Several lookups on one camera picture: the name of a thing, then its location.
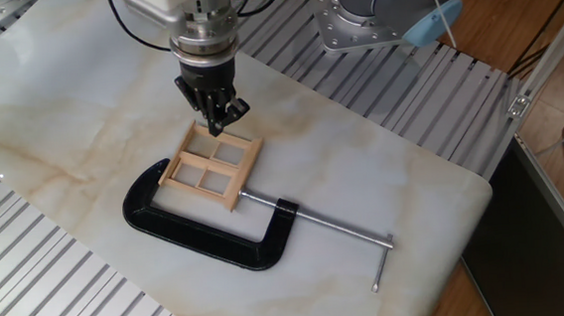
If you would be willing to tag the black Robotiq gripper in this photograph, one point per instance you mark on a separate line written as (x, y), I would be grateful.
(209, 83)

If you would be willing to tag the small wooden sliding window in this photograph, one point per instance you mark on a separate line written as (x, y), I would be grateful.
(207, 160)

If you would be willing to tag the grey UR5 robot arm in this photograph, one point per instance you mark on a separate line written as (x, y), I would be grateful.
(203, 29)

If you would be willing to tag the black C-clamp with steel screw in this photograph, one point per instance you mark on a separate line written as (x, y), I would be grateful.
(193, 234)

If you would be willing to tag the marble pattern board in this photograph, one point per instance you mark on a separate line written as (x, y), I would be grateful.
(338, 174)

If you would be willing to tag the black flat panel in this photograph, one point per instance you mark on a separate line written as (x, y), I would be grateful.
(518, 261)

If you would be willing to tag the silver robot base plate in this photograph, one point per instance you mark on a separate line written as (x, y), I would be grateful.
(338, 29)

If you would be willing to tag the aluminium post with corner bracket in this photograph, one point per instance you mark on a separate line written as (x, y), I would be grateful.
(553, 52)

